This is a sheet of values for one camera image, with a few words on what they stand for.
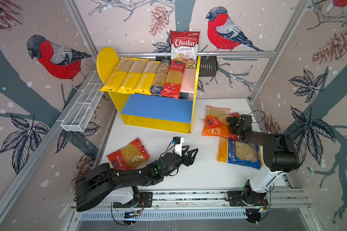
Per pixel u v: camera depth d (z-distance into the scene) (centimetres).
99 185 42
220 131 97
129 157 85
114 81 72
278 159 48
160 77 73
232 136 95
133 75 75
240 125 80
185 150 76
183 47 84
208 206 73
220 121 99
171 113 95
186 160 66
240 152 86
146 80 71
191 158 67
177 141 67
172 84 69
